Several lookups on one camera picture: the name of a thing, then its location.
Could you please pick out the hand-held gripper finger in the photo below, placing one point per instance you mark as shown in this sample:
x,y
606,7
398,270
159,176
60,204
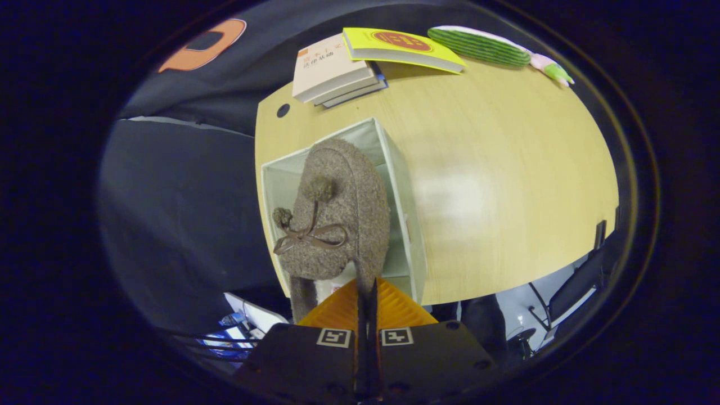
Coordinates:
x,y
373,349
361,349

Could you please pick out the pale fabric storage box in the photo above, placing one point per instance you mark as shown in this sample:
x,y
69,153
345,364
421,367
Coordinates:
x,y
402,214

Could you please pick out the black chair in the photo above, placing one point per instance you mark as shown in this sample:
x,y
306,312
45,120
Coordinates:
x,y
576,287

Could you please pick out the pink and green plush toy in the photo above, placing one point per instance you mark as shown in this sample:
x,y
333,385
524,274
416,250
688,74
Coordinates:
x,y
554,70

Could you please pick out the beige book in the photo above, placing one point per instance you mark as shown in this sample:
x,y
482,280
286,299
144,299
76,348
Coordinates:
x,y
323,67

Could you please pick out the white book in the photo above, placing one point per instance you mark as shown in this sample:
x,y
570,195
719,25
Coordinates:
x,y
351,90

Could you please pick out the blue cover book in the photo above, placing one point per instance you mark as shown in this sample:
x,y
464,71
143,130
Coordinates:
x,y
365,93

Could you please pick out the blue printed package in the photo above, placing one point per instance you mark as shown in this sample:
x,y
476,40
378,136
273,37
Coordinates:
x,y
225,340

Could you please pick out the brown fuzzy shoe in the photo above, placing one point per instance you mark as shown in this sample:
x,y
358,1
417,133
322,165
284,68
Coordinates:
x,y
337,185

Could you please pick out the watermelon slice plush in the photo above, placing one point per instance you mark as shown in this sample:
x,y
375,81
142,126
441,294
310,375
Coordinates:
x,y
478,46

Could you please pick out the yellow book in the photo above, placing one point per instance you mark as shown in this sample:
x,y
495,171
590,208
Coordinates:
x,y
394,42

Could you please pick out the white flat box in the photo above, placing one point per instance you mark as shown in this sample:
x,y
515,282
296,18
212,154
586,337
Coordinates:
x,y
253,312

